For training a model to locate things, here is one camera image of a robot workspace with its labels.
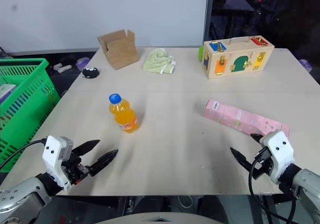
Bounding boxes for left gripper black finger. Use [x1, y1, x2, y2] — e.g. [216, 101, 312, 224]
[72, 139, 101, 157]
[88, 148, 119, 177]

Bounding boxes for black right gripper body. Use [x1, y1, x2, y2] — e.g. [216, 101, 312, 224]
[250, 147, 274, 180]

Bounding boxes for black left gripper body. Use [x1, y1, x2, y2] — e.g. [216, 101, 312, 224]
[61, 151, 92, 186]

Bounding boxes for green plastic basket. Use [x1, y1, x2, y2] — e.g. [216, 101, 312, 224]
[0, 58, 61, 172]

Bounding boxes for long pink carton box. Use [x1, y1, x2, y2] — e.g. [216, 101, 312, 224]
[202, 99, 291, 138]

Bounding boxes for orange juice bottle blue cap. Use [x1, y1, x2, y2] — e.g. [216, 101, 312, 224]
[108, 93, 139, 134]

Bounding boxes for black round toy white eyes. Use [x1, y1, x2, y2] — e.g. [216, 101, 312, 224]
[82, 66, 101, 80]

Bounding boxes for white power strip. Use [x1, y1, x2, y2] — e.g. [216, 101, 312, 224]
[53, 63, 74, 73]

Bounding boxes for small purple container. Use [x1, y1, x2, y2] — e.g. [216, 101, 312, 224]
[76, 57, 90, 70]

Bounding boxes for purple plastic object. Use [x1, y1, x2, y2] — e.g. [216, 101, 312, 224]
[298, 59, 313, 73]

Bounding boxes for white purple packet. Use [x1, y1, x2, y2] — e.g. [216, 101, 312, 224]
[0, 84, 17, 105]

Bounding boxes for open brown cardboard box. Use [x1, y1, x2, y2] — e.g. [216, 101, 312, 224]
[97, 29, 140, 70]

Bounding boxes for light green folded towel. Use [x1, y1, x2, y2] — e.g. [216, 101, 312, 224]
[142, 48, 176, 75]

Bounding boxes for dark background table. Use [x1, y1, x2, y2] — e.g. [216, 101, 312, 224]
[221, 0, 255, 12]

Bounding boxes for white partition board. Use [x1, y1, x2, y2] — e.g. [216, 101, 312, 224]
[0, 0, 210, 54]

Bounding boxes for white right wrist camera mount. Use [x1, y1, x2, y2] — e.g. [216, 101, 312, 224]
[259, 130, 295, 184]

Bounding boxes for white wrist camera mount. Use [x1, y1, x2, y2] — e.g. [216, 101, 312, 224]
[41, 135, 75, 192]
[259, 130, 295, 184]

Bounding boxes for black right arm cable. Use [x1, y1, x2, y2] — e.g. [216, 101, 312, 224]
[248, 152, 303, 224]

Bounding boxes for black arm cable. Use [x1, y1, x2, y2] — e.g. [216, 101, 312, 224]
[0, 138, 49, 171]
[248, 152, 303, 224]

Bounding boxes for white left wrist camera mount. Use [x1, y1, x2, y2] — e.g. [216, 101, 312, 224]
[41, 135, 75, 192]

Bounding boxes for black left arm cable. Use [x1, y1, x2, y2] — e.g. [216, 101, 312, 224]
[0, 138, 49, 171]

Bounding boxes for white cable under table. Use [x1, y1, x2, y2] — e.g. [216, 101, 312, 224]
[176, 195, 194, 209]

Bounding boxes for wooden latch box with handle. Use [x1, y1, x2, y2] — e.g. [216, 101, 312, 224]
[202, 35, 275, 80]

